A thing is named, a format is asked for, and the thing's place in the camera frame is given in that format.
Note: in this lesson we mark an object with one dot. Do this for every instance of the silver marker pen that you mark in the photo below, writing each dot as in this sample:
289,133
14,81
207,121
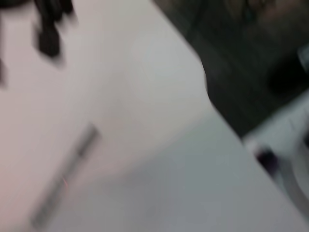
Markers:
65,174

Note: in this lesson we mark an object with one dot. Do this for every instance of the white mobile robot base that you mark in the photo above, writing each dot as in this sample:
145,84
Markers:
289,135

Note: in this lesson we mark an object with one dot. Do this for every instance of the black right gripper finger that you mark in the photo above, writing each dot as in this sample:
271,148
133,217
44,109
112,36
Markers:
2,72
49,36

